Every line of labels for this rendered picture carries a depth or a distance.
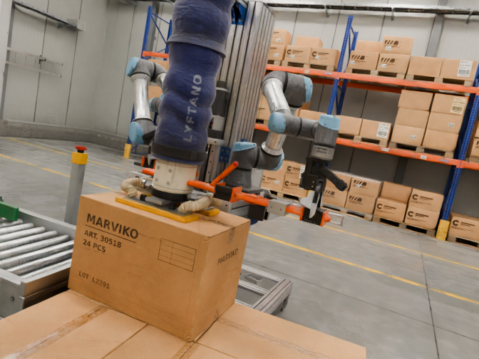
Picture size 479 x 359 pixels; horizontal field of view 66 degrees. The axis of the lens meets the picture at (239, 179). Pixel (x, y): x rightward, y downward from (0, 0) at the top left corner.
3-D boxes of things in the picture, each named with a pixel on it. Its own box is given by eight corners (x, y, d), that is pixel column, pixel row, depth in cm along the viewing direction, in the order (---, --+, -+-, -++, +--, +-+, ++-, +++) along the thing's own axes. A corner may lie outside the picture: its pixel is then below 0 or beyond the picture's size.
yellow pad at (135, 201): (114, 201, 149) (115, 189, 149) (130, 199, 159) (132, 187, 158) (185, 224, 137) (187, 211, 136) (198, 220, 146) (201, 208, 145)
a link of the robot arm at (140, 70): (162, 142, 203) (155, 58, 219) (135, 137, 194) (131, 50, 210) (152, 149, 212) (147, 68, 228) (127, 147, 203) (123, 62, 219)
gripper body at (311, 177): (303, 187, 138) (309, 156, 137) (326, 193, 135) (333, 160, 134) (298, 189, 131) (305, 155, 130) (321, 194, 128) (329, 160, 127)
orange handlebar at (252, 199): (119, 169, 162) (120, 160, 161) (159, 167, 190) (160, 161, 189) (328, 226, 128) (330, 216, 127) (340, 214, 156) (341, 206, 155)
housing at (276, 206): (265, 211, 136) (268, 200, 136) (271, 209, 142) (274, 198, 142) (284, 216, 134) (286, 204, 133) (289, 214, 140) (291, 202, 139)
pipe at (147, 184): (118, 192, 151) (120, 179, 150) (155, 188, 174) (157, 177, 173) (189, 214, 138) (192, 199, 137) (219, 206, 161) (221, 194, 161)
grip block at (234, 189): (211, 198, 143) (214, 183, 142) (222, 196, 152) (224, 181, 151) (230, 203, 140) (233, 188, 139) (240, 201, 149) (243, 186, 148)
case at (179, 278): (67, 288, 154) (80, 194, 149) (130, 263, 191) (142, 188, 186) (189, 342, 132) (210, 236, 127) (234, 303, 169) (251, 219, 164)
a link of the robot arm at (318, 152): (336, 149, 133) (332, 148, 125) (333, 162, 133) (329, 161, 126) (315, 145, 136) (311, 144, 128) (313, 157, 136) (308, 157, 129)
